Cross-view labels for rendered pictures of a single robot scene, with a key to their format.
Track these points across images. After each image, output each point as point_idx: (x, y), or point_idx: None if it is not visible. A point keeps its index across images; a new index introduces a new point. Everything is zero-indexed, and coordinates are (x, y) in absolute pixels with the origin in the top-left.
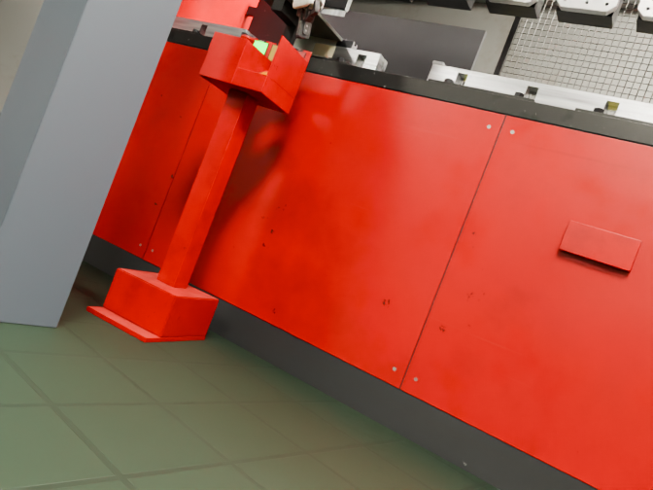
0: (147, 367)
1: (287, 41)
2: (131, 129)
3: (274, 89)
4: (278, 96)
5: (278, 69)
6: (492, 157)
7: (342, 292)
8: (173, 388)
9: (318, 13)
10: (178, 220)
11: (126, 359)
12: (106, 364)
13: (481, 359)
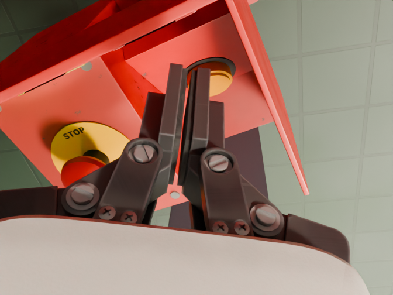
0: (313, 24)
1: (299, 166)
2: (264, 167)
3: (268, 62)
4: (257, 31)
5: (281, 103)
6: None
7: None
8: (351, 19)
9: (340, 232)
10: None
11: (300, 35)
12: (312, 57)
13: None
